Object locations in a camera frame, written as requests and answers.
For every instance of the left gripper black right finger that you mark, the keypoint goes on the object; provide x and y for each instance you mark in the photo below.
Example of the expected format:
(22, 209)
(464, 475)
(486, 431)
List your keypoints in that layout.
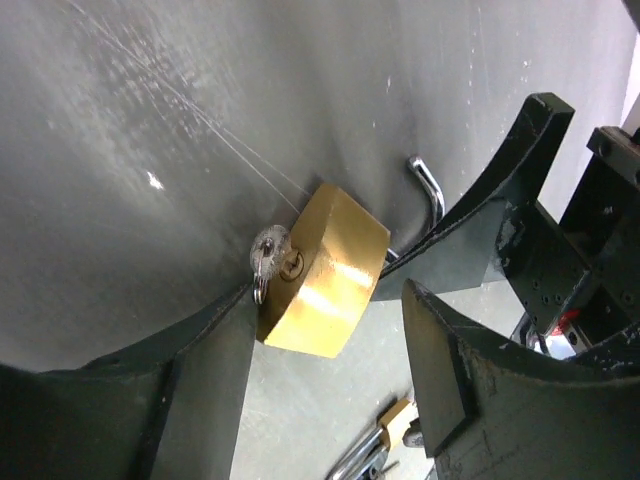
(490, 408)

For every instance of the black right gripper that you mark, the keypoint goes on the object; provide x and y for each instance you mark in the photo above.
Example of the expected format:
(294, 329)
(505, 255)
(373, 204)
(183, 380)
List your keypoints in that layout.
(577, 277)

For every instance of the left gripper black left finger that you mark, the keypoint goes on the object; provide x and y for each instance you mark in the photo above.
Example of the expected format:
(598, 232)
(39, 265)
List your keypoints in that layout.
(166, 407)

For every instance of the large brass padlock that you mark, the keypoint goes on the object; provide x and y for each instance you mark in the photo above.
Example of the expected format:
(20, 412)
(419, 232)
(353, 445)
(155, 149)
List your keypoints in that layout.
(343, 251)

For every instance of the silver key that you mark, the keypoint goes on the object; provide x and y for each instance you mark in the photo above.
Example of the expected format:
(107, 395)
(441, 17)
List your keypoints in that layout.
(272, 253)

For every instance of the small brass padlock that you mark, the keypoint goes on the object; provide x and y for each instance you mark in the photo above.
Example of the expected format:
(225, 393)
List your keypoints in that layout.
(368, 457)

